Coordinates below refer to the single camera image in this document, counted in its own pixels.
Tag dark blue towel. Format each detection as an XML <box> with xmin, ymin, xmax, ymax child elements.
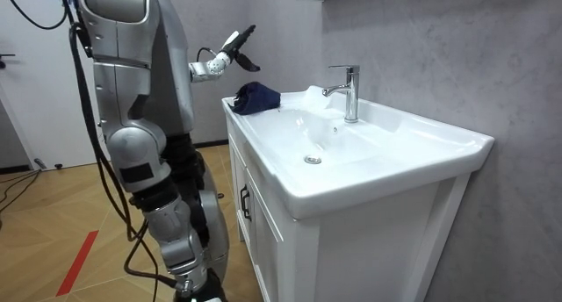
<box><xmin>228</xmin><ymin>81</ymin><xmax>282</xmax><ymax>116</ymax></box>

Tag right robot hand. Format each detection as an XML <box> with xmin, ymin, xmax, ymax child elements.
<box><xmin>173</xmin><ymin>269</ymin><xmax>228</xmax><ymax>302</ymax></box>

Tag black floor cable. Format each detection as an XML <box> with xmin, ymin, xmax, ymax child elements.
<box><xmin>0</xmin><ymin>169</ymin><xmax>43</xmax><ymax>213</ymax></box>

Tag robot legs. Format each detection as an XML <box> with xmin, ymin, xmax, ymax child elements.
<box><xmin>198</xmin><ymin>161</ymin><xmax>231</xmax><ymax>286</ymax></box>

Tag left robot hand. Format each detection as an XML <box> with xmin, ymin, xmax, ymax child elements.
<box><xmin>219</xmin><ymin>24</ymin><xmax>262</xmax><ymax>73</ymax></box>

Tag white sink vanity cabinet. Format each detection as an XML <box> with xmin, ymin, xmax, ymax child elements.
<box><xmin>221</xmin><ymin>84</ymin><xmax>496</xmax><ymax>302</ymax></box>

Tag chrome faucet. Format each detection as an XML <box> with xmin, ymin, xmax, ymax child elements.
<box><xmin>321</xmin><ymin>64</ymin><xmax>361</xmax><ymax>124</ymax></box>

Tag red floor tape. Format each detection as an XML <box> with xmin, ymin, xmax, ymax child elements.
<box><xmin>55</xmin><ymin>229</ymin><xmax>100</xmax><ymax>298</ymax></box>

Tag black baseboard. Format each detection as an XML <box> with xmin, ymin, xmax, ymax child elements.
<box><xmin>192</xmin><ymin>139</ymin><xmax>230</xmax><ymax>149</ymax></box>

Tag robot body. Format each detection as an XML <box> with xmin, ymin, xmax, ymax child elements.
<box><xmin>144</xmin><ymin>0</ymin><xmax>211</xmax><ymax>250</ymax></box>

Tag white door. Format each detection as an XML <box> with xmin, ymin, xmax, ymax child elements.
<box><xmin>0</xmin><ymin>0</ymin><xmax>109</xmax><ymax>172</ymax></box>

